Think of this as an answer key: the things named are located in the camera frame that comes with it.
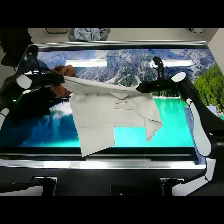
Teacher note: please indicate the brown garment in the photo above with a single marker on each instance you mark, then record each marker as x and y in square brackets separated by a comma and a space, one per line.
[68, 70]

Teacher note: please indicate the grey T-shirt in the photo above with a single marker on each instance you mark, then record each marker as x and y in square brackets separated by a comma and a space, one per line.
[100, 116]

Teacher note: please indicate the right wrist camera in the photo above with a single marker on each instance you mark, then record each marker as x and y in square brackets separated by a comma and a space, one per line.
[158, 66]

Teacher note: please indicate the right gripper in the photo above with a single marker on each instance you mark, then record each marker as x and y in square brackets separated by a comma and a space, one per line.
[148, 87]

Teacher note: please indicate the heap of clothes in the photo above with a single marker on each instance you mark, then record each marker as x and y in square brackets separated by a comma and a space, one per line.
[88, 34]

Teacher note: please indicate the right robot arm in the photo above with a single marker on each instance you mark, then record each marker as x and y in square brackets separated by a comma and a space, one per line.
[200, 130]

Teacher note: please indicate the light blue garment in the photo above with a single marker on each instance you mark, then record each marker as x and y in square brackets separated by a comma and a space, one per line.
[187, 118]

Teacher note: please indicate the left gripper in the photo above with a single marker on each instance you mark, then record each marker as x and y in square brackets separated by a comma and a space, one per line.
[53, 79]

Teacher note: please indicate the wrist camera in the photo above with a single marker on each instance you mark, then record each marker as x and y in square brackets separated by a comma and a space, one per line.
[32, 54]
[158, 66]

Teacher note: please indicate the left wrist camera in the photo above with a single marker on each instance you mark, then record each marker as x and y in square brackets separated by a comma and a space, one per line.
[32, 54]

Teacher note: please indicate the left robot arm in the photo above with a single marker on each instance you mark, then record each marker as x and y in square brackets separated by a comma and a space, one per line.
[23, 81]

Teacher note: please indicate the silver frame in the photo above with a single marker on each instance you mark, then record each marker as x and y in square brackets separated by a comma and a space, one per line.
[100, 164]

